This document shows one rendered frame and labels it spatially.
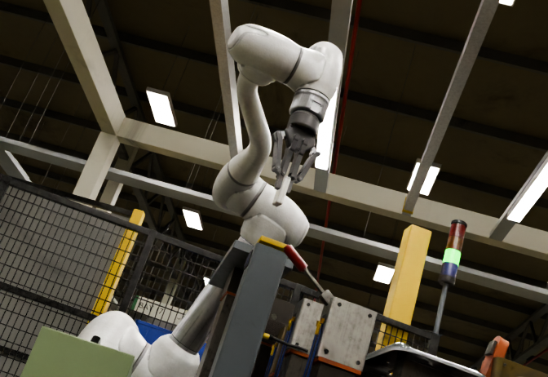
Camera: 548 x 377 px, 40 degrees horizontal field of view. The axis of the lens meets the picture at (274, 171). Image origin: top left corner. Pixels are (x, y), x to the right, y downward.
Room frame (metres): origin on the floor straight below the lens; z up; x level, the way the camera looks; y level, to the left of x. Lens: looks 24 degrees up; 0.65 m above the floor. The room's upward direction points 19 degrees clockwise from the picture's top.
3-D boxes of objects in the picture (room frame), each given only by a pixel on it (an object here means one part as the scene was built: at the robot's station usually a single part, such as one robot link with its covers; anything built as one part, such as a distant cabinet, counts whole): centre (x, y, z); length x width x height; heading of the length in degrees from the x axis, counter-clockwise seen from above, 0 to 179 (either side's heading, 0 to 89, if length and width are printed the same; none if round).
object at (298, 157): (1.65, -0.04, 1.43); 0.04 x 0.01 x 0.11; 19
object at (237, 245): (1.77, -0.02, 1.16); 0.37 x 0.14 x 0.02; 6
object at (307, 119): (1.65, -0.03, 1.49); 0.08 x 0.07 x 0.09; 109
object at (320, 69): (1.64, -0.02, 1.68); 0.13 x 0.11 x 0.16; 105
